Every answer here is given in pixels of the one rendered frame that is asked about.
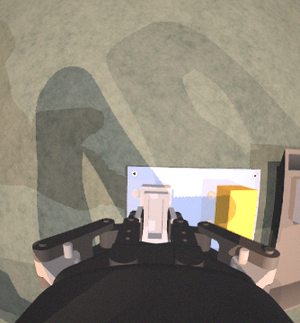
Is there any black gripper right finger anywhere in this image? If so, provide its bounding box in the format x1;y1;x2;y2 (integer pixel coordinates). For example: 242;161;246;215
167;207;280;293

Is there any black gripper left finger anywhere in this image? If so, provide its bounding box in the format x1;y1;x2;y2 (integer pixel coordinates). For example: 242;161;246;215
32;206;144;288

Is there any orange block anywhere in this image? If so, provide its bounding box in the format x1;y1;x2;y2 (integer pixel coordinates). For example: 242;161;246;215
214;185;258;240

